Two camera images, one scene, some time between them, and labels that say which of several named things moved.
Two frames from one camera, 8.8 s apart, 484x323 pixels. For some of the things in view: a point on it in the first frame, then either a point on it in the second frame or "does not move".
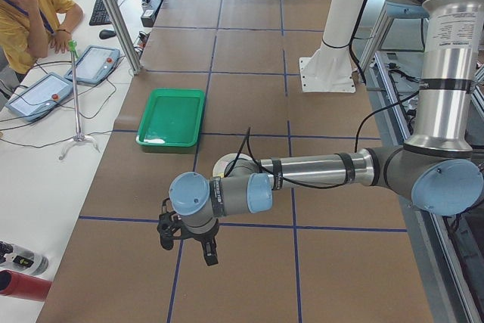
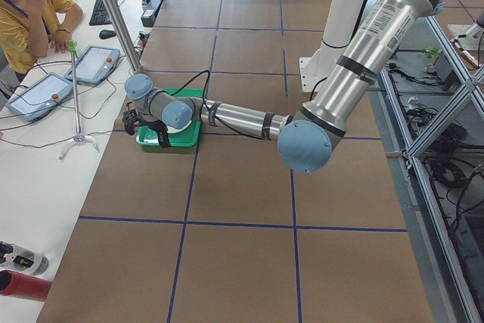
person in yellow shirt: (35, 16) does not move
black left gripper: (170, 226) to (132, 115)
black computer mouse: (104, 34) does not move
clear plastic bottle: (18, 259) does not move
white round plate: (221, 164) to (177, 123)
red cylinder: (20, 285) does not move
